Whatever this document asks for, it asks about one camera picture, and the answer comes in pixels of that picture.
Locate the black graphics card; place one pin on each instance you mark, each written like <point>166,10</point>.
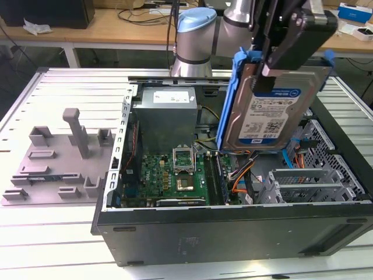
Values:
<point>180,202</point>

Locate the blue cardboard box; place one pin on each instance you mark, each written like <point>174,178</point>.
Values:
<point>354,13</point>

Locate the hard disk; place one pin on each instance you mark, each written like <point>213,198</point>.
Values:
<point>271,122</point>

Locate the grey power supply unit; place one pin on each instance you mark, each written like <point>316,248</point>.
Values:
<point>163,125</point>

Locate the grey metal disk bay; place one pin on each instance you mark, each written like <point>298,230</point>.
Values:
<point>306,191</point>

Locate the white crumpled bag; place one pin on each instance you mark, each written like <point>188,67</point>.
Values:
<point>36,28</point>

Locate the black RAM slot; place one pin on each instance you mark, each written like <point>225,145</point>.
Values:
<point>210,181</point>

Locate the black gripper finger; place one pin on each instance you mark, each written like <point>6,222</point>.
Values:
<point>256,17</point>
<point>263,84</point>

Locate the CPU socket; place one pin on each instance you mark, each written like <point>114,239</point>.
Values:
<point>183,184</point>

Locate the wooden desk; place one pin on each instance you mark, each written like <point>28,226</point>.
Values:
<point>102,29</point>

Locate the installed RAM stick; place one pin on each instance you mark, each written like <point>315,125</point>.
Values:
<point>222,181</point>

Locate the large black box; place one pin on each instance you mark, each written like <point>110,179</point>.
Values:
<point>46,13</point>

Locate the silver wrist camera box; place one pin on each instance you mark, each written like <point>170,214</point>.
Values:
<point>306,43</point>

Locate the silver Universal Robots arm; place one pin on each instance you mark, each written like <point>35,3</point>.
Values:
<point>195,43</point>

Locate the RAM stick blue label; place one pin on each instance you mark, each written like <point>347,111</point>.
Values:
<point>38,178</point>

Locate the white box black inlay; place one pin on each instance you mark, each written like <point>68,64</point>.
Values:
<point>362,35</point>

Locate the black PC case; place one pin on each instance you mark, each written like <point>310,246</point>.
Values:
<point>204,239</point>

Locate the white paper sheet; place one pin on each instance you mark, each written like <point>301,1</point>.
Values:
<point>160,11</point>

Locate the dark laptop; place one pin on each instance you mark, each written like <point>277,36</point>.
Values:
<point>217,3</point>

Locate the grey parts rack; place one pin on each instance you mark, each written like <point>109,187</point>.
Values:
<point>58,163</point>

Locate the green motherboard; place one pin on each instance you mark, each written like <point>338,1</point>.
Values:
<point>154,175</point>

